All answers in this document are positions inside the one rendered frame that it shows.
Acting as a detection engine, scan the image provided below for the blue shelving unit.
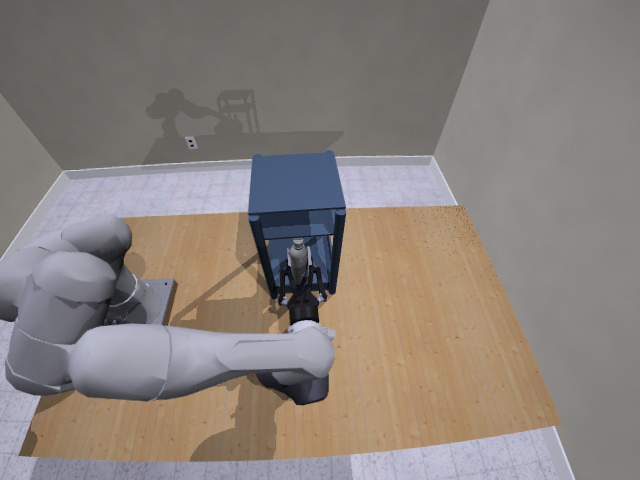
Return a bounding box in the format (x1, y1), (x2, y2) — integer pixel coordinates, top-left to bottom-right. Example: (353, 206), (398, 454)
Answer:
(248, 150), (346, 299)

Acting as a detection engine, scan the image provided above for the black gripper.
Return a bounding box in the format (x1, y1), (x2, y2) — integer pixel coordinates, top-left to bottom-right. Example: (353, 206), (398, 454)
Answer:
(278, 246), (327, 326)

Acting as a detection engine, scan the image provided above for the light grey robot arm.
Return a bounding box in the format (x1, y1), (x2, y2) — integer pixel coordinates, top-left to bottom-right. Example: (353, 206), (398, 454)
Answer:
(0, 215), (336, 405)

